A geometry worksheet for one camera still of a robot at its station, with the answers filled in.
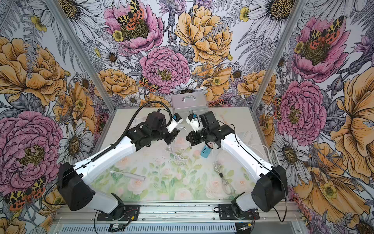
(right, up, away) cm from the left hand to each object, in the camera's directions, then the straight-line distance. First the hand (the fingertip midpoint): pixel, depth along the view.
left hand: (176, 134), depth 79 cm
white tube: (-27, -24, +8) cm, 37 cm away
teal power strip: (+17, -12, +15) cm, 26 cm away
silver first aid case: (+10, +20, +29) cm, 36 cm away
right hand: (+7, -3, -1) cm, 8 cm away
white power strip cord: (+60, -13, +16) cm, 64 cm away
